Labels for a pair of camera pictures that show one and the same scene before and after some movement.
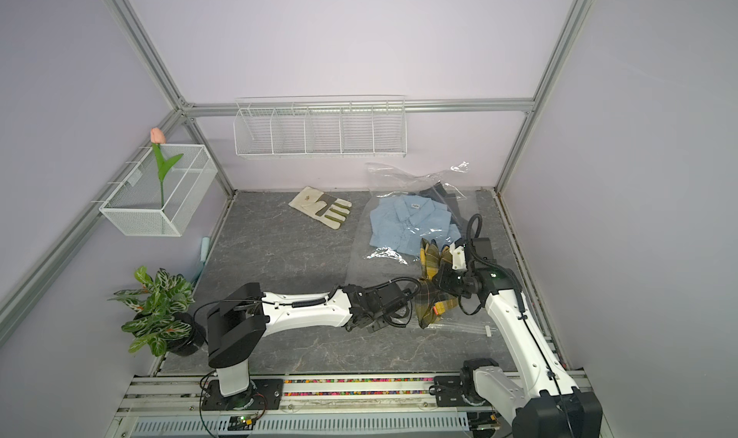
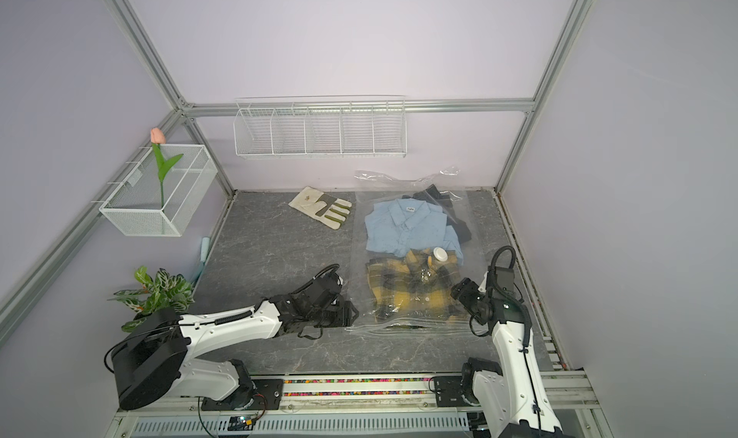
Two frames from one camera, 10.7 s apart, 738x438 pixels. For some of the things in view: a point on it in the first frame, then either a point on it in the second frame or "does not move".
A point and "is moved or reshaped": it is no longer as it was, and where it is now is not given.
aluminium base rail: (172, 403) does not move
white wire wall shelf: (321, 127) does not move
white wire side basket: (134, 207) does not move
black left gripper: (375, 328) → (344, 314)
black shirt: (437, 193) is moved or reshaped
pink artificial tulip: (159, 137) does not move
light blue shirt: (400, 223) does not move
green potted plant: (162, 320) does not move
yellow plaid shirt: (430, 298) is moved or reshaped
